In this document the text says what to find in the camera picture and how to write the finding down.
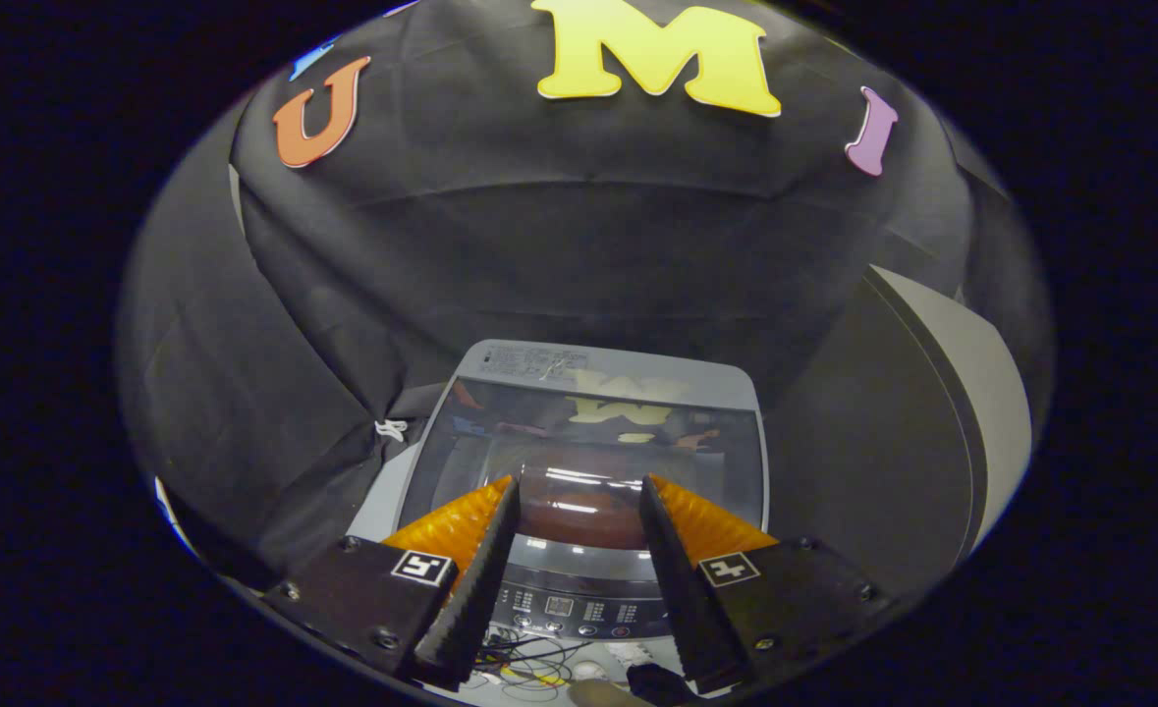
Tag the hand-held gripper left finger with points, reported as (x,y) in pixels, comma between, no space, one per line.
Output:
(480,589)

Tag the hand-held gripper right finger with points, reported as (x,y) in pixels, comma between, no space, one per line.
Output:
(677,589)

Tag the grey washing machine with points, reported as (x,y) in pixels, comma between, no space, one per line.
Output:
(588,574)

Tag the beige cabinet with dark top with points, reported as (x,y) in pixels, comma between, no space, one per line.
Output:
(912,422)

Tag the black backdrop cloth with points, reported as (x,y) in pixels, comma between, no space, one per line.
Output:
(539,245)

